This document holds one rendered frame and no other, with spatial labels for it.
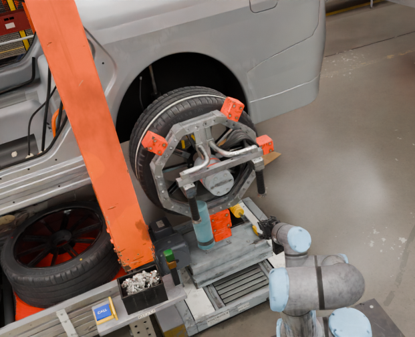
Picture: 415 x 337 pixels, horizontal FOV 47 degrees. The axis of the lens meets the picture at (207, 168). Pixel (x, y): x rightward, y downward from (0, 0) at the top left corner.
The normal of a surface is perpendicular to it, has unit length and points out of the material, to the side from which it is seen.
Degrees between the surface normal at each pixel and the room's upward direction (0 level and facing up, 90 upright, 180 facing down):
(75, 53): 90
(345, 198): 0
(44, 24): 90
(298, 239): 60
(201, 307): 0
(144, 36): 90
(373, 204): 0
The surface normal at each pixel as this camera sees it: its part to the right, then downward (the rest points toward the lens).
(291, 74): 0.38, 0.45
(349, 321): -0.10, -0.81
